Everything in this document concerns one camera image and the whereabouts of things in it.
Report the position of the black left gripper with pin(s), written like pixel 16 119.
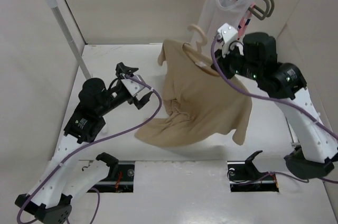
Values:
pixel 122 68

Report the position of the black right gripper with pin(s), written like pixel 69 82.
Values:
pixel 221 63

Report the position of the beige wooden hanger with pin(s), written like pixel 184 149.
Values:
pixel 198 41

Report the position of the beige t shirt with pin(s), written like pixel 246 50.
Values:
pixel 198 104

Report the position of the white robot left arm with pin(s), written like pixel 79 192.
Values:
pixel 50 200

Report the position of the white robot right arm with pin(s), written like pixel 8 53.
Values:
pixel 286 87

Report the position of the pink garment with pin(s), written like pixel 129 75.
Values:
pixel 244 22

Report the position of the white tank top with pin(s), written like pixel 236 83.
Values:
pixel 217 12

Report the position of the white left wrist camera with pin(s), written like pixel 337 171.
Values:
pixel 133 87

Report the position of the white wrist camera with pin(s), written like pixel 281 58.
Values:
pixel 227 34
pixel 133 87

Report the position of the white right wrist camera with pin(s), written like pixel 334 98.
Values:
pixel 227 34

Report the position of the aluminium rail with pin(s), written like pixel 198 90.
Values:
pixel 294 140

